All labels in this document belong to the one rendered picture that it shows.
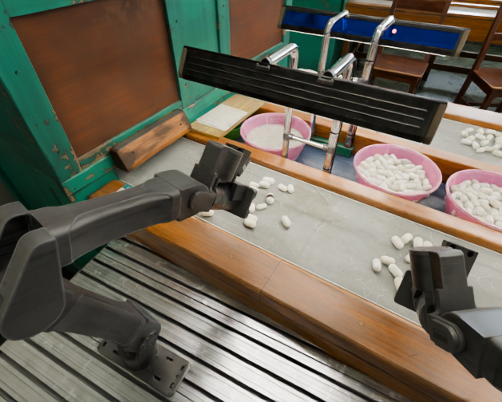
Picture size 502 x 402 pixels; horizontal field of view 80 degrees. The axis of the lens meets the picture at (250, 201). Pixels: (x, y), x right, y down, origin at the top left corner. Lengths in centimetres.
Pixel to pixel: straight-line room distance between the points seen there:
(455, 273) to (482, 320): 7
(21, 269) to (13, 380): 50
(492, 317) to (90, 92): 93
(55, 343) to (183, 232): 37
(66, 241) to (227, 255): 42
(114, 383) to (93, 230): 42
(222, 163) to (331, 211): 45
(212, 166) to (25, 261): 30
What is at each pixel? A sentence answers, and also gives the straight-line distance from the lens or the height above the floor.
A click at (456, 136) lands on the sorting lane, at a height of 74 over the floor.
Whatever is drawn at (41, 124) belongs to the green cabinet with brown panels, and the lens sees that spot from 87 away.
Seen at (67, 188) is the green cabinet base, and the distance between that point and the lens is 95.
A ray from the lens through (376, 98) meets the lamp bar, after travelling 67.
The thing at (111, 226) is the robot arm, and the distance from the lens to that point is 42.
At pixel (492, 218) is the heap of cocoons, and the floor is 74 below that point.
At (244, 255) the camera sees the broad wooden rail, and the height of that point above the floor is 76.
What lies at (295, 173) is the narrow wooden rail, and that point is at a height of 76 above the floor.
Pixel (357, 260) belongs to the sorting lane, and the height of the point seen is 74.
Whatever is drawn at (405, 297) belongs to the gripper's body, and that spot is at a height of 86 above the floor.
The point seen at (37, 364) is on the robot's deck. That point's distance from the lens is 85.
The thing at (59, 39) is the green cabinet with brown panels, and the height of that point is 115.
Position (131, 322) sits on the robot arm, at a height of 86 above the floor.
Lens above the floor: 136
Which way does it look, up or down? 44 degrees down
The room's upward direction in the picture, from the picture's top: straight up
